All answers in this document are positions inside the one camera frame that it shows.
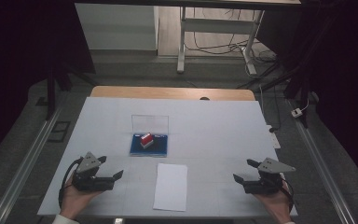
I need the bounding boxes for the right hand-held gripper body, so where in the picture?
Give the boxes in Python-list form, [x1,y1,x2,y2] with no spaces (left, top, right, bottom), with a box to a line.
[242,157,296,196]

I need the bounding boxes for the black floor socket plate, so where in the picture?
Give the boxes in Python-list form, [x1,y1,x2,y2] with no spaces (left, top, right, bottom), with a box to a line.
[48,120,72,144]

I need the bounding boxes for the black stand legs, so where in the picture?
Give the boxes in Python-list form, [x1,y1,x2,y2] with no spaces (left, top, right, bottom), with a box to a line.
[45,62,98,121]

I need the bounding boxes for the person's right hand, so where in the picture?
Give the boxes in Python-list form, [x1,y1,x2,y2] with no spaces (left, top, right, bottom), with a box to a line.
[255,181,295,224]

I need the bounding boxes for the white paper sheet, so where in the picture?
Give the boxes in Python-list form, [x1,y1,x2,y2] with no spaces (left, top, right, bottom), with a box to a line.
[152,162,188,213]

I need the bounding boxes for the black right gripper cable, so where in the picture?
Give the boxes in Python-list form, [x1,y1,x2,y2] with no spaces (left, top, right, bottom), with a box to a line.
[280,177,295,213]

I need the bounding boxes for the black tripod legs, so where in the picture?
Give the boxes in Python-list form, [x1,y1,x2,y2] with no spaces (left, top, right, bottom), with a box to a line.
[236,60,312,129]

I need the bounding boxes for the black floor cables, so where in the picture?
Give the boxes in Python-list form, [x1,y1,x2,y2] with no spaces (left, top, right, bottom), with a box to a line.
[185,8,278,63]

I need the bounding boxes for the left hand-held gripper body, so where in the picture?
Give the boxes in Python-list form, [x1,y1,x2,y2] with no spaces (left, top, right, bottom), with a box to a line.
[71,151,116,192]

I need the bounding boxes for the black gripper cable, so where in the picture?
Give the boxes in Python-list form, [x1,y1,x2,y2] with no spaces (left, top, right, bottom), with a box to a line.
[280,177,295,213]
[58,157,85,209]

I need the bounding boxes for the red and white stamp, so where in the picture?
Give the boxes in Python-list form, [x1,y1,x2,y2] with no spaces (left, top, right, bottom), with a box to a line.
[140,133,155,149]

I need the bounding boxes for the metal floor rail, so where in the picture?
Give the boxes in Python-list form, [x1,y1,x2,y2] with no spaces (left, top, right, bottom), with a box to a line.
[0,106,63,224]
[287,99,358,224]

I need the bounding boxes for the dark curtain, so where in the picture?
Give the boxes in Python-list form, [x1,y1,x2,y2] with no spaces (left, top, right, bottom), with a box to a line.
[0,0,97,169]
[255,0,358,194]

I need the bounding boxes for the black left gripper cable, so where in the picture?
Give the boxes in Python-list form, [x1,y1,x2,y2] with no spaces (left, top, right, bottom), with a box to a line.
[58,157,85,209]

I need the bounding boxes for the person's left hand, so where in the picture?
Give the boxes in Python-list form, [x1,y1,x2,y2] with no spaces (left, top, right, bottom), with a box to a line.
[59,177,103,220]

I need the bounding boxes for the white desk frame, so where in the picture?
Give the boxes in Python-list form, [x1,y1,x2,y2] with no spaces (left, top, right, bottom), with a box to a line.
[176,6,266,77]

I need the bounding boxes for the blue ink pad box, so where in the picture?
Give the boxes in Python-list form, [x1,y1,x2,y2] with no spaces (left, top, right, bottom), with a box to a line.
[129,114,170,158]

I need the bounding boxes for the large white table mat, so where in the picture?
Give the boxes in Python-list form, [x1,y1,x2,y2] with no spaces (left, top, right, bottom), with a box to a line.
[36,96,298,217]

